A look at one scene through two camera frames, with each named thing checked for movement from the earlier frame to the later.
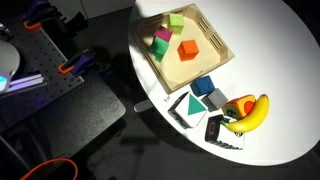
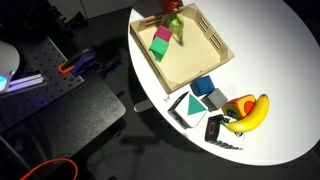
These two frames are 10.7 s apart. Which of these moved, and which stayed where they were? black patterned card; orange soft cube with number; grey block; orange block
Moved: orange block
Stayed: grey block; black patterned card; orange soft cube with number
